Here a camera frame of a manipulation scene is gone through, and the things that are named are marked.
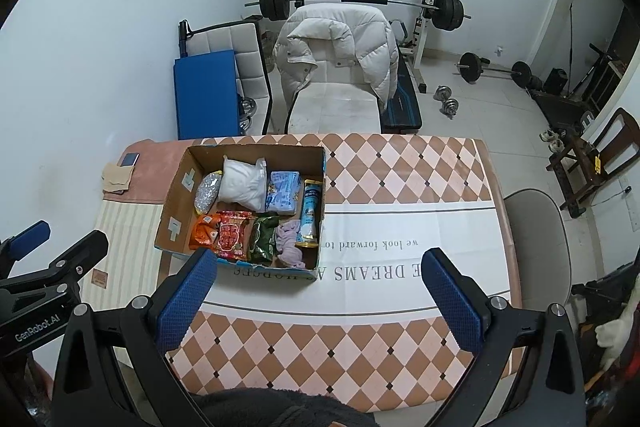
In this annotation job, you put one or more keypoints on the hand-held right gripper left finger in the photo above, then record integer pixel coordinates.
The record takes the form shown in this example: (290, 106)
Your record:
(187, 302)

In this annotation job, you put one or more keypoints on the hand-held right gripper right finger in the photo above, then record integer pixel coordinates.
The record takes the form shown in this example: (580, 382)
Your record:
(452, 302)

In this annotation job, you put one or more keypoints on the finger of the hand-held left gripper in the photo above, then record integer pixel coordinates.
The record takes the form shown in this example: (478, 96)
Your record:
(27, 238)
(82, 249)

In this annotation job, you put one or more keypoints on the orange snack packet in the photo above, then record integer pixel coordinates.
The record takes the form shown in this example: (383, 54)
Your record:
(202, 234)

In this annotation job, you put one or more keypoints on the red snack packet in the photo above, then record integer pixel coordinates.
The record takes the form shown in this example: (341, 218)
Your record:
(232, 237)

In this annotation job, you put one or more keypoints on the cardboard box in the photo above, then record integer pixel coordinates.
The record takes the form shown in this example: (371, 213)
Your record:
(180, 207)

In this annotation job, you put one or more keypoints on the green snack packet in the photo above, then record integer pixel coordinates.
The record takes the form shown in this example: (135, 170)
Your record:
(264, 239)

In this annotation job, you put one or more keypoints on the clear plastic packet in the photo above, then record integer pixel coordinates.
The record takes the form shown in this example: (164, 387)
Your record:
(206, 194)

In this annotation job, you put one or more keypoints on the grey purple cloth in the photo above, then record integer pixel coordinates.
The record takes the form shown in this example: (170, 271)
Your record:
(290, 244)

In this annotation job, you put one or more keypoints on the white plastic bag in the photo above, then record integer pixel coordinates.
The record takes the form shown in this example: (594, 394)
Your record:
(242, 184)

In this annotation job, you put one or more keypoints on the blue tissue pack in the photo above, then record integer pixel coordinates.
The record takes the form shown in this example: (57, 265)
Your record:
(283, 192)

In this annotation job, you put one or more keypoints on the light blue tall packet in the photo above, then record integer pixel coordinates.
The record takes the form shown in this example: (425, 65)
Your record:
(308, 214)

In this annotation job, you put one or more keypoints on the cream striped mat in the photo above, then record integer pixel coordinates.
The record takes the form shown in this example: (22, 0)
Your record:
(132, 242)

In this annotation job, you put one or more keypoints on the diamond pattern tablecloth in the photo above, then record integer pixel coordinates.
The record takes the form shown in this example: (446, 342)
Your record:
(375, 287)

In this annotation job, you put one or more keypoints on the beige folded cloth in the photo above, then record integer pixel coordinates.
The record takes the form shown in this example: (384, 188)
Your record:
(117, 178)

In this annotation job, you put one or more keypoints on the dark smartphone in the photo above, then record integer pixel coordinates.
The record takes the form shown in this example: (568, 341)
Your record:
(130, 159)

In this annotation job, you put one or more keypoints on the pink mat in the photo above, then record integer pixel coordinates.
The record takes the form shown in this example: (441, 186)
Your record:
(155, 172)

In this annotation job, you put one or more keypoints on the beige round chair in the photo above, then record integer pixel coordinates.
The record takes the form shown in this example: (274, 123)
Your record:
(537, 237)

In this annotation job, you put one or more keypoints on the white fluffy item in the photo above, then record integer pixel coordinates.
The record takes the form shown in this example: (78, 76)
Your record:
(615, 337)

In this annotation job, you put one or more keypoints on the pair of white shoes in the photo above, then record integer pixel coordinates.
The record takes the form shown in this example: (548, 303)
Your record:
(551, 139)

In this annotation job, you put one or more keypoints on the blue folded mat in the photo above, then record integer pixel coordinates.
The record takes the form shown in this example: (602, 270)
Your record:
(205, 94)

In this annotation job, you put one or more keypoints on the black weight bench pad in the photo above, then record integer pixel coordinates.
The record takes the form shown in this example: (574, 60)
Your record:
(402, 107)

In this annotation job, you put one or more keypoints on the dark wooden chair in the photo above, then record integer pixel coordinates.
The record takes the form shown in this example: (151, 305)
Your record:
(612, 142)

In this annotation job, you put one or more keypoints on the white office chair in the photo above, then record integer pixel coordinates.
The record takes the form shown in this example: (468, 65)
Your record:
(335, 107)

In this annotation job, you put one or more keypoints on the short barbell with black plates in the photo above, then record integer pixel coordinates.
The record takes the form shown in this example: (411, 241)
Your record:
(471, 67)

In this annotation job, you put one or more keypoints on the black box speaker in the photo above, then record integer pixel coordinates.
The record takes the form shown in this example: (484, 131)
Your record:
(555, 81)

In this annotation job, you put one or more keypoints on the white quilted chair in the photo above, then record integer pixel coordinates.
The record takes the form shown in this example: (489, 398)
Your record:
(225, 39)

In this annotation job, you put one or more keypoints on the white puffer jacket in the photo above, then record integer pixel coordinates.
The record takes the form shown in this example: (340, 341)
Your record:
(340, 42)

